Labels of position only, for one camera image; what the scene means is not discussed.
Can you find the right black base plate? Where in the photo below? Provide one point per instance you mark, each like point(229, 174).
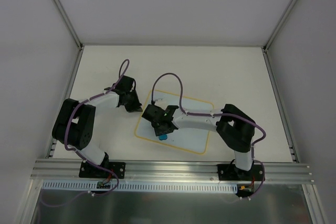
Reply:
point(229, 172)

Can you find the white slotted cable duct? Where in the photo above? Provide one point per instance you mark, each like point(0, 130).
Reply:
point(167, 187)

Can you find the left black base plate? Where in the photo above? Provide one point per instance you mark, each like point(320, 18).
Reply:
point(89, 171)

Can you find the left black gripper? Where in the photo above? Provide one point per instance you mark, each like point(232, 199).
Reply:
point(132, 102)

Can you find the left aluminium frame post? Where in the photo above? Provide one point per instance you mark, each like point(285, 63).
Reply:
point(65, 18)

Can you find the aluminium frame post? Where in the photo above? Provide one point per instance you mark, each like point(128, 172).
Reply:
point(65, 18)
point(281, 22)

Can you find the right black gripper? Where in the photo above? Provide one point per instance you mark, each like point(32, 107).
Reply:
point(158, 125)

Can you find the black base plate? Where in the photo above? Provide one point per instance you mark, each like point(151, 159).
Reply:
point(229, 172)
point(89, 171)

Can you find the yellow framed whiteboard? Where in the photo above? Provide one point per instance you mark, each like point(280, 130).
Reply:
point(189, 140)

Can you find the blue whiteboard eraser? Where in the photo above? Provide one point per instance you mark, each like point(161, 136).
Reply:
point(163, 137)

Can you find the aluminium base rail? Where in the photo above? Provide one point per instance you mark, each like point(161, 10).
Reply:
point(167, 171)

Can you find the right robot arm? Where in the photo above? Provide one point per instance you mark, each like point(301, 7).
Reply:
point(234, 127)

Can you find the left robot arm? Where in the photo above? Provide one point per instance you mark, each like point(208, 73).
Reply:
point(75, 122)

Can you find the right aluminium frame post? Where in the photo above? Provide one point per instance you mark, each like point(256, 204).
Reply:
point(281, 22)

